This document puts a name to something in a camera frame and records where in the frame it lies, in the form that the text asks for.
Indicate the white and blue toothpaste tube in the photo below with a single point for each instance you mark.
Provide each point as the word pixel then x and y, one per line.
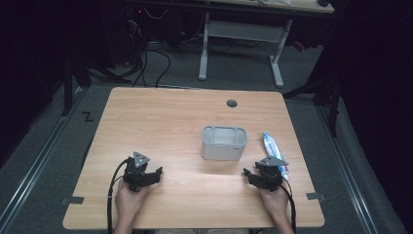
pixel 271 146

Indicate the dark metal stand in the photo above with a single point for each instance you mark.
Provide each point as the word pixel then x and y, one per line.
pixel 67 87
pixel 332 107

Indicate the grey plastic organizer box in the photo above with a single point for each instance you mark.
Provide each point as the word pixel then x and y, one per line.
pixel 224 144

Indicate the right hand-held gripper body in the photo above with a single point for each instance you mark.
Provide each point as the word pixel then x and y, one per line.
pixel 269 175

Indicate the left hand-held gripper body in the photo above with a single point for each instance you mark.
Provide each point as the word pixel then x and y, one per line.
pixel 136 174

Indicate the person's right hand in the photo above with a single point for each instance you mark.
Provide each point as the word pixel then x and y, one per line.
pixel 274 203

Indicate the person's left hand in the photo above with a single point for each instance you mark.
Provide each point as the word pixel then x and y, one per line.
pixel 130 201

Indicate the background desk with white legs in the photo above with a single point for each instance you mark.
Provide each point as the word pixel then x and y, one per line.
pixel 243 31

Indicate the grey tape strip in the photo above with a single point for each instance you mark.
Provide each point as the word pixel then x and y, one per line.
pixel 315 196
pixel 73 200

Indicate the metal floor rail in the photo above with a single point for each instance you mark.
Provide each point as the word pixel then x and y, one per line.
pixel 349 175
pixel 29 183

